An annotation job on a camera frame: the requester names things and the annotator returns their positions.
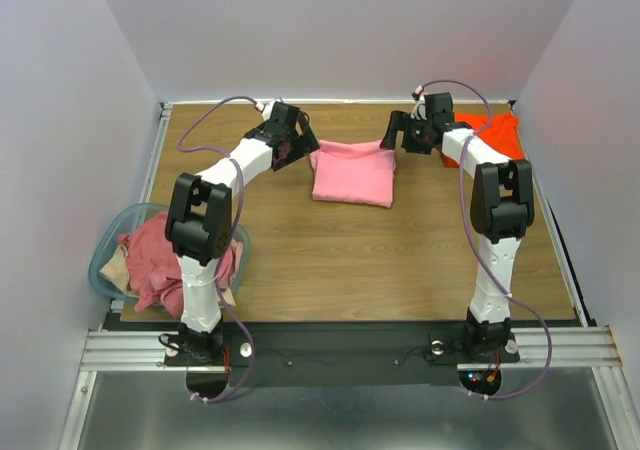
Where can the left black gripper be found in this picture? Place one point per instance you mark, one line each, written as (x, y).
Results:
(306, 144)

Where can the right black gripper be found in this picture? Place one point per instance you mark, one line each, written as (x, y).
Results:
(409, 133)

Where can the light pink t shirt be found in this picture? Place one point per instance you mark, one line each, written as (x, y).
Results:
(361, 173)

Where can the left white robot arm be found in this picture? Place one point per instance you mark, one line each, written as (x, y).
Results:
(200, 224)

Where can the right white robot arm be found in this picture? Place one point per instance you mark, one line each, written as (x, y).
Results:
(496, 219)

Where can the folded orange t shirt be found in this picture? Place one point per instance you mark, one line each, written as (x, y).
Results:
(501, 134)

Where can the dusty rose shirt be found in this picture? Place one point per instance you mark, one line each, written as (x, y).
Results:
(154, 271)

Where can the clear plastic bin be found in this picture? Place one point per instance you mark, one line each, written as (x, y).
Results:
(128, 221)

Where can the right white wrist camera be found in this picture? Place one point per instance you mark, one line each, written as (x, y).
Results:
(419, 110)

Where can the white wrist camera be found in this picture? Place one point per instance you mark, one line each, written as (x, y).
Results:
(265, 107)
(419, 110)

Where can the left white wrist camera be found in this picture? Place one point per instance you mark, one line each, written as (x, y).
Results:
(265, 107)

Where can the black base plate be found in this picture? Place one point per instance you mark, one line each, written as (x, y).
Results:
(336, 354)

